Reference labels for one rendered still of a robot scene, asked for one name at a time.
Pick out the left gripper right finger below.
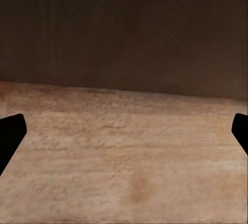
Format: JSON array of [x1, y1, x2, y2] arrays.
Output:
[[231, 113, 248, 155]]

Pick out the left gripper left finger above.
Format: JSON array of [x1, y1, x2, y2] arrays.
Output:
[[0, 114, 27, 175]]

